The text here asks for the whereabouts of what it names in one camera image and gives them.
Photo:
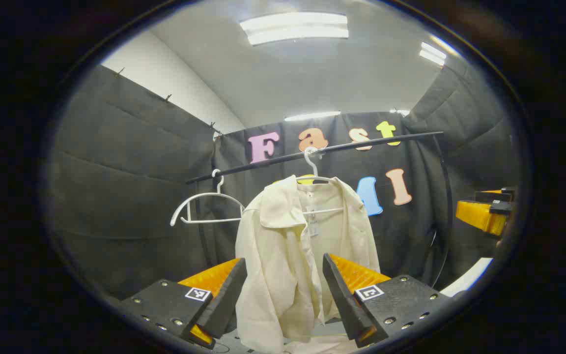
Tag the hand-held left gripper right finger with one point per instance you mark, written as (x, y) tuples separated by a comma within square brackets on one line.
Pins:
[(344, 305)]

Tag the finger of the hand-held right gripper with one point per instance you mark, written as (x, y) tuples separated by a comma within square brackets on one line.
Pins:
[(496, 196), (479, 216)]

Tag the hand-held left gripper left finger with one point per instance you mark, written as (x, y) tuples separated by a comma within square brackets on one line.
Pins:
[(229, 300)]

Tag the cream shirt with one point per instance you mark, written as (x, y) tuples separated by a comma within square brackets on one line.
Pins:
[(283, 255)]

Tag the white plastic clothes hanger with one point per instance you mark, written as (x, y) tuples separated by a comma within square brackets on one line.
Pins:
[(208, 194), (314, 169)]

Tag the black clothes rack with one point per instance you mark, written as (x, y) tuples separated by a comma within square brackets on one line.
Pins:
[(273, 161)]

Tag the white flat panel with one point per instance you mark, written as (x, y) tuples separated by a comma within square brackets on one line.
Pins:
[(467, 279)]

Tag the ceiling light panel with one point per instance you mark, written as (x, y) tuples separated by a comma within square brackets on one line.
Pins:
[(295, 28), (400, 112), (312, 116), (433, 53)]

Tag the black backdrop cloth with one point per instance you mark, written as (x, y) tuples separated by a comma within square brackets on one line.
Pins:
[(130, 172)]

